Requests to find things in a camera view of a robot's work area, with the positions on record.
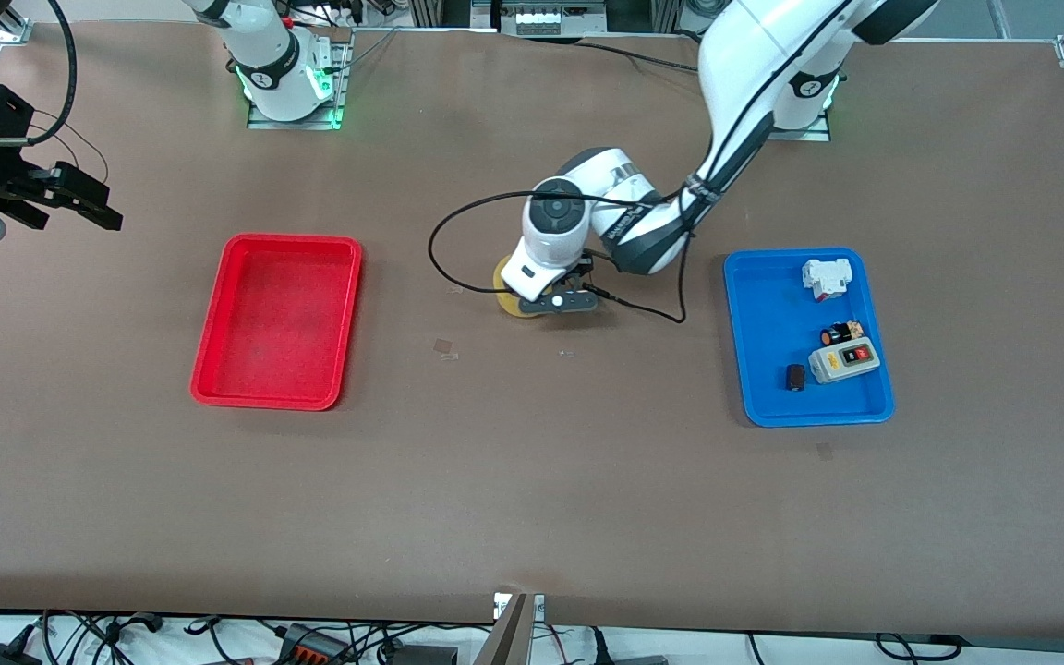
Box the white circuit breaker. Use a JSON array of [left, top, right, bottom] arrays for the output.
[[802, 258, 854, 302]]

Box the blue plastic tray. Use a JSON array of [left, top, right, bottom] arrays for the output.
[[723, 248, 895, 429]]

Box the black power adapter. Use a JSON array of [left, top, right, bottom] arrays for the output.
[[0, 626, 45, 665]]

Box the black cable on table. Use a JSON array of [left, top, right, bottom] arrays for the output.
[[578, 41, 702, 74]]

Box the aluminium profile bracket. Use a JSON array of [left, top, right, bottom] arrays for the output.
[[472, 591, 547, 665]]

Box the red plastic tray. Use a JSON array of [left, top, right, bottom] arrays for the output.
[[190, 233, 364, 412]]

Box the yellow clear tape roll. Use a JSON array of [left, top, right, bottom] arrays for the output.
[[493, 259, 544, 320]]

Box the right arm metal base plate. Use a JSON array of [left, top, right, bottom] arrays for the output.
[[248, 28, 353, 131]]

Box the grey socket strip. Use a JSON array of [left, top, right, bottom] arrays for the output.
[[472, 0, 607, 38]]

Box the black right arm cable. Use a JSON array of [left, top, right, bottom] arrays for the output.
[[22, 0, 77, 145]]

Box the grey push-button switch box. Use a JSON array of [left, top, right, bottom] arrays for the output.
[[809, 338, 881, 384]]

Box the black orange power strip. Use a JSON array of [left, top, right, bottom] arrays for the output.
[[275, 624, 350, 665]]

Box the black plug with cable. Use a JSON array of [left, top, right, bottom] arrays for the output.
[[590, 626, 671, 665]]

